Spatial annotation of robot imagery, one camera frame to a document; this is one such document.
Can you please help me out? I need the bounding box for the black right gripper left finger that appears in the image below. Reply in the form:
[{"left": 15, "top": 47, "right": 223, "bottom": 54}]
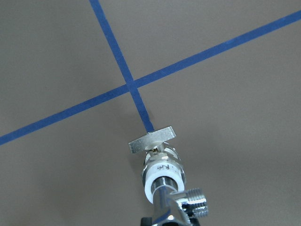
[{"left": 140, "top": 217, "right": 153, "bottom": 226}]

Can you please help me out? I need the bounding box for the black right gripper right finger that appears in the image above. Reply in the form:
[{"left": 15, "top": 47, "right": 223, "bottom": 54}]
[{"left": 190, "top": 218, "right": 200, "bottom": 226}]

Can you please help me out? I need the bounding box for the chrome tee pipe fitting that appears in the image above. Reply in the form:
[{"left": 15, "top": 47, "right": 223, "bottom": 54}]
[{"left": 152, "top": 177, "right": 208, "bottom": 226}]

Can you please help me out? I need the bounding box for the PPR valve with white ends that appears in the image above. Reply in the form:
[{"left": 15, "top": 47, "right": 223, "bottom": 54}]
[{"left": 128, "top": 126, "right": 186, "bottom": 203}]

